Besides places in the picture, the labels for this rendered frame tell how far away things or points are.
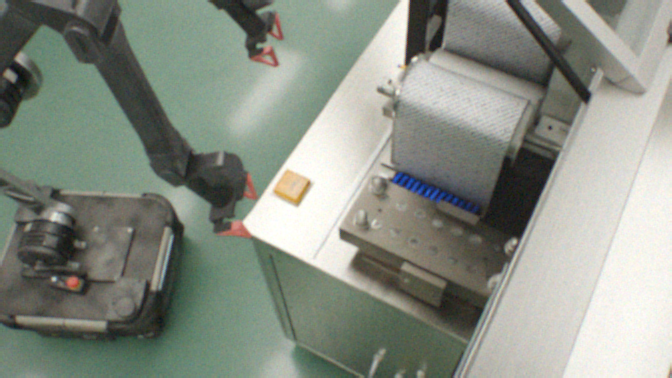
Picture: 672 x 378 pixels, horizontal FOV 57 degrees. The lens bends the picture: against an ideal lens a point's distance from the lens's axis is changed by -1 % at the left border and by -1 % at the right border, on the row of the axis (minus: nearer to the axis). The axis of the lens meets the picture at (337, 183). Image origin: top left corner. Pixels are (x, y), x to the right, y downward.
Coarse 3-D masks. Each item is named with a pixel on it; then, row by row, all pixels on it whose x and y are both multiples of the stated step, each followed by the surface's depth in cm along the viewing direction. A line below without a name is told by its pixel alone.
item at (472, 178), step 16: (400, 128) 134; (400, 144) 139; (416, 144) 136; (432, 144) 133; (448, 144) 130; (400, 160) 144; (416, 160) 140; (432, 160) 137; (448, 160) 134; (464, 160) 131; (480, 160) 128; (416, 176) 145; (432, 176) 142; (448, 176) 139; (464, 176) 136; (480, 176) 133; (496, 176) 130; (448, 192) 144; (464, 192) 141; (480, 192) 137
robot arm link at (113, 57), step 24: (72, 24) 87; (120, 24) 95; (72, 48) 90; (96, 48) 90; (120, 48) 95; (120, 72) 98; (144, 72) 104; (120, 96) 103; (144, 96) 104; (144, 120) 109; (168, 120) 114; (144, 144) 115; (168, 144) 115; (168, 168) 120
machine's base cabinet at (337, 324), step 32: (288, 288) 175; (320, 288) 161; (288, 320) 202; (320, 320) 184; (352, 320) 169; (384, 320) 155; (320, 352) 214; (352, 352) 194; (384, 352) 177; (416, 352) 162; (448, 352) 150
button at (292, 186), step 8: (288, 176) 160; (296, 176) 160; (304, 176) 160; (280, 184) 159; (288, 184) 159; (296, 184) 159; (304, 184) 159; (280, 192) 158; (288, 192) 158; (296, 192) 158; (304, 192) 160; (296, 200) 157
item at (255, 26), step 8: (248, 16) 154; (256, 16) 156; (264, 16) 161; (240, 24) 156; (248, 24) 156; (256, 24) 157; (264, 24) 158; (248, 32) 158; (256, 32) 158; (264, 32) 157; (248, 40) 159; (256, 40) 157; (264, 40) 157; (248, 48) 159
